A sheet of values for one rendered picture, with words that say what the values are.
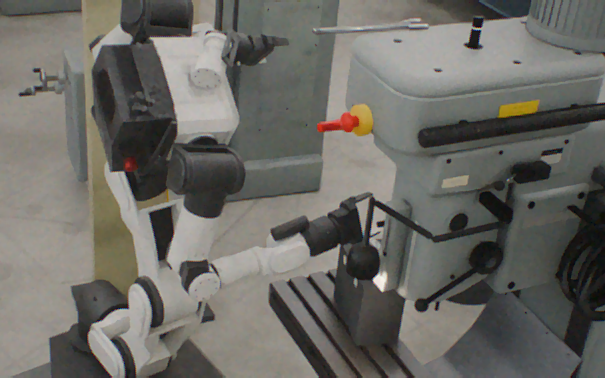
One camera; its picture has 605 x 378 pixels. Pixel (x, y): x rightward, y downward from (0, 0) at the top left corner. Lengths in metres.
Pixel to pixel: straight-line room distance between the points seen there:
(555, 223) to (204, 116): 0.80
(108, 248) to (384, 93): 2.31
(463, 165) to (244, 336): 2.30
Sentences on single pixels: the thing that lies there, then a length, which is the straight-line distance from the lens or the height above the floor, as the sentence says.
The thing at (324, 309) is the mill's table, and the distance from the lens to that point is 2.58.
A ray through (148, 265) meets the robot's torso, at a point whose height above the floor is 1.10.
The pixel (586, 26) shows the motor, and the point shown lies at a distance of 1.91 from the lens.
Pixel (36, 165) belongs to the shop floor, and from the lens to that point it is 5.19.
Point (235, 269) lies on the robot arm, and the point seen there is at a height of 1.23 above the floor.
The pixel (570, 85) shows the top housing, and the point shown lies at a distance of 1.87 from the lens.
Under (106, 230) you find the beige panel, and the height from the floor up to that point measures 0.44.
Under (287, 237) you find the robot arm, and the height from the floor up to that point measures 1.26.
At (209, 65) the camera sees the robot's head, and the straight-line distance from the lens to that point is 2.02.
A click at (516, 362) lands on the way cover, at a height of 1.01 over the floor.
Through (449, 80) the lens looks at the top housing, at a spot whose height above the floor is 1.88.
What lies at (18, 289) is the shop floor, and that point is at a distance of 4.27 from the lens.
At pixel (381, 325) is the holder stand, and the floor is 1.03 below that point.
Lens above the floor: 2.53
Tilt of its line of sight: 30 degrees down
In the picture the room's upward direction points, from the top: 6 degrees clockwise
